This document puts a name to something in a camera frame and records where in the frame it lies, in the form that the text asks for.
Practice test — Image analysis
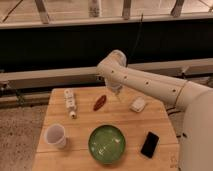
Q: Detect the white sponge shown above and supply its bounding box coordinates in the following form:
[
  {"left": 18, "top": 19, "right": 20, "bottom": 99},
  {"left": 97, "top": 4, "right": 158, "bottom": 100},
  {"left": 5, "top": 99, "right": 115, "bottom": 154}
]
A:
[{"left": 130, "top": 97, "right": 146, "bottom": 113}]

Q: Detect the black smartphone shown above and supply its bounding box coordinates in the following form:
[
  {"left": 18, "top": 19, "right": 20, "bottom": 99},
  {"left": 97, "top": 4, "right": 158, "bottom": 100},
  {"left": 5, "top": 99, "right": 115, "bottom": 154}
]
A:
[{"left": 141, "top": 132, "right": 159, "bottom": 158}]

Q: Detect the white plastic cup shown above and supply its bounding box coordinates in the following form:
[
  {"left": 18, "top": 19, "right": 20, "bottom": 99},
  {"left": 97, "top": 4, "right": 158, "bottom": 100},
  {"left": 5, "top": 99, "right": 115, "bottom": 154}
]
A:
[{"left": 44, "top": 124, "right": 66, "bottom": 149}]

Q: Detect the black hanging cable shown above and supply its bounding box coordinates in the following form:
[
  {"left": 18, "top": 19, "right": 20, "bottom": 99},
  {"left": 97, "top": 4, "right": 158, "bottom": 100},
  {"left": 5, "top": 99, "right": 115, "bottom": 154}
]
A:
[{"left": 128, "top": 13, "right": 145, "bottom": 64}]

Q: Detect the green bowl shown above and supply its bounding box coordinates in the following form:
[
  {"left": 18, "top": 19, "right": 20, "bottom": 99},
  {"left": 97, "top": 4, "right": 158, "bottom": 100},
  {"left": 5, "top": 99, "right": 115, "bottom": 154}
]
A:
[{"left": 88, "top": 125, "right": 126, "bottom": 165}]

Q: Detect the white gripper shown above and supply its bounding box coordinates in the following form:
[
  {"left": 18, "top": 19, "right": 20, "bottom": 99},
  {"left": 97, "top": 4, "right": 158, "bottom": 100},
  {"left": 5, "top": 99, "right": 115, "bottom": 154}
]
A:
[{"left": 105, "top": 79, "right": 122, "bottom": 103}]

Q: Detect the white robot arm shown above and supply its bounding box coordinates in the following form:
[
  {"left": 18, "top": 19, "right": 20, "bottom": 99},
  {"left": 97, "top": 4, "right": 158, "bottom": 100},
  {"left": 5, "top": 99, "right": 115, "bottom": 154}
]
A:
[{"left": 97, "top": 50, "right": 213, "bottom": 171}]

